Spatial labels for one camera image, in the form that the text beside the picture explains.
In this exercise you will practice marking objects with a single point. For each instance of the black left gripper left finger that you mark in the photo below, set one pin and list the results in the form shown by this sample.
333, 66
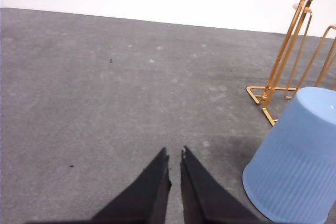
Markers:
144, 199

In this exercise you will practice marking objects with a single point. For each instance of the blue ribbed plastic cup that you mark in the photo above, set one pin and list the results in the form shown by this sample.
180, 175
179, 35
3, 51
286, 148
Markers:
293, 171

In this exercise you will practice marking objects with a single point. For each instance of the gold wire cup rack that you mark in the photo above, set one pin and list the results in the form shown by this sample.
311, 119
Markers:
282, 80

